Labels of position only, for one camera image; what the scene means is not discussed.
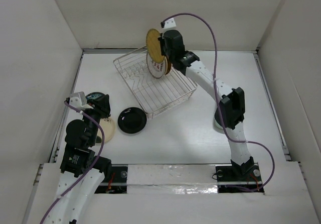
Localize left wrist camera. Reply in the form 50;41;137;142
66;91;90;110

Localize light green rectangular dish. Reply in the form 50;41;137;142
213;109;223;131

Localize white plate red pattern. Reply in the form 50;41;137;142
146;53;167;79

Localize glossy black plate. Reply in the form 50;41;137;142
117;107;147;134

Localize blue and white plate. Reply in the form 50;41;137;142
85;92;105;100

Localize beige plate with writing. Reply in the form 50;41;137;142
96;117;116;145

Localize woven bamboo round plate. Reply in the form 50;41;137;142
145;28;165;63

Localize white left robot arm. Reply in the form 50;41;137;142
40;92;112;223

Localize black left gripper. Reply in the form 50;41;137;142
80;93;111;145

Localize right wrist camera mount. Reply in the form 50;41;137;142
160;18;176;33

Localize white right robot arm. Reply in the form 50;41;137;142
158;30;254;180

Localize yellow patterned plate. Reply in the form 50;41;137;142
165;57;172;75

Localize silver wire dish rack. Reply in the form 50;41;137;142
113;47;197;119

